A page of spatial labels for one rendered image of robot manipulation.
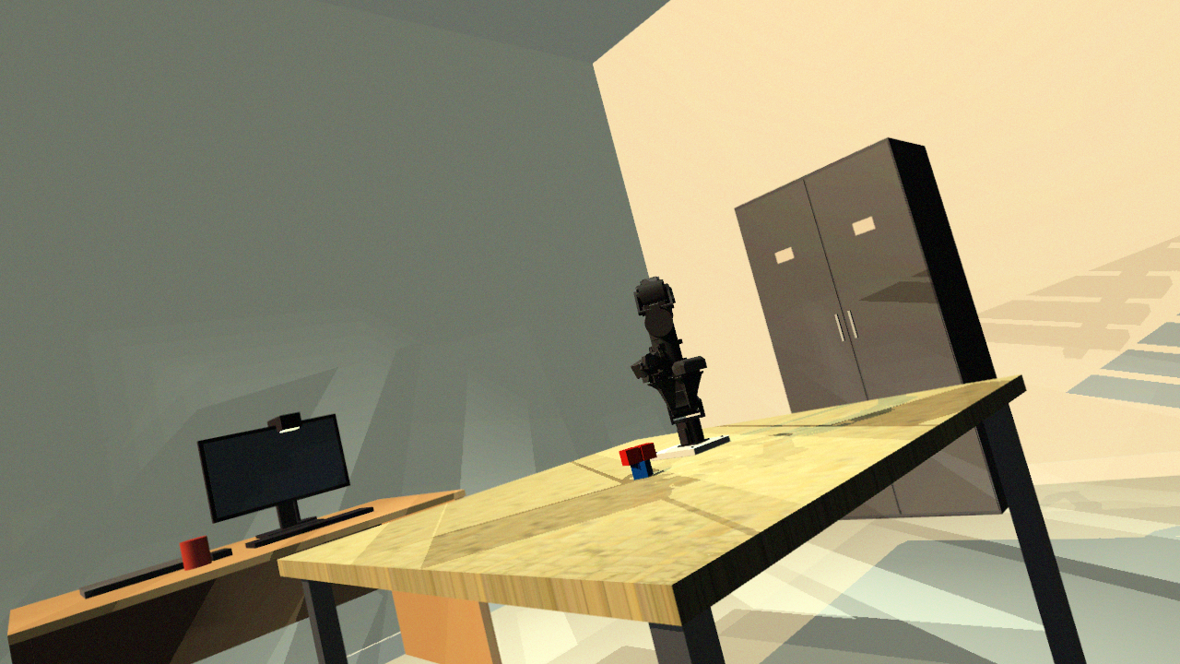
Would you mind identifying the blue cube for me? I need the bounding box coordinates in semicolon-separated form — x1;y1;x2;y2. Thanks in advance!
631;459;654;480

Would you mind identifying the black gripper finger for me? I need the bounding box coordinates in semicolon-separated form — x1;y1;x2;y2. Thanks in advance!
674;372;703;409
649;377;676;410

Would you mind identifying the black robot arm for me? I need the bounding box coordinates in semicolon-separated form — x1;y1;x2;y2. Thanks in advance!
631;276;710;448

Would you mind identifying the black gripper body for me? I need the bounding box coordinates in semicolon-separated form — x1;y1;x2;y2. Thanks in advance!
643;335;707;384

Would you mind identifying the red cube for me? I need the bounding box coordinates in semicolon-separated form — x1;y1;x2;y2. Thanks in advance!
620;447;642;466
635;443;657;461

